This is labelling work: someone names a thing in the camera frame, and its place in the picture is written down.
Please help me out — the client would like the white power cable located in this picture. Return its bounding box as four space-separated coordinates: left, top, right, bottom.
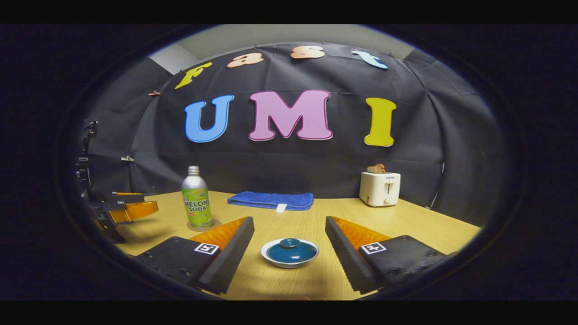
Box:
427 162 446 209

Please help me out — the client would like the silver green label water bottle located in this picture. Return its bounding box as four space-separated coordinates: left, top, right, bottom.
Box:
182 166 214 230

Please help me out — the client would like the round brown coaster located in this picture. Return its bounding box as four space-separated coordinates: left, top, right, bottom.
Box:
187 219 222 232

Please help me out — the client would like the teal teacup lid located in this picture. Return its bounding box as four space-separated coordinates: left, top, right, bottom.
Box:
266 238 318 264

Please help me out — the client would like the blue towel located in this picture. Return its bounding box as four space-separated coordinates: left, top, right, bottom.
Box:
227 191 314 213

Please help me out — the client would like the white toaster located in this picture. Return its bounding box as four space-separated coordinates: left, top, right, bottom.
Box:
359 172 401 207

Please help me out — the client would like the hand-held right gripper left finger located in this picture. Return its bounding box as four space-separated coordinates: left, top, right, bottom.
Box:
135 217 256 295

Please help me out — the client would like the black backdrop cloth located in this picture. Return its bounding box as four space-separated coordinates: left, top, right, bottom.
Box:
84 42 511 228

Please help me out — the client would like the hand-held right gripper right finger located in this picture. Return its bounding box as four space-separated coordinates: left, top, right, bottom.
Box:
325 216 447 294

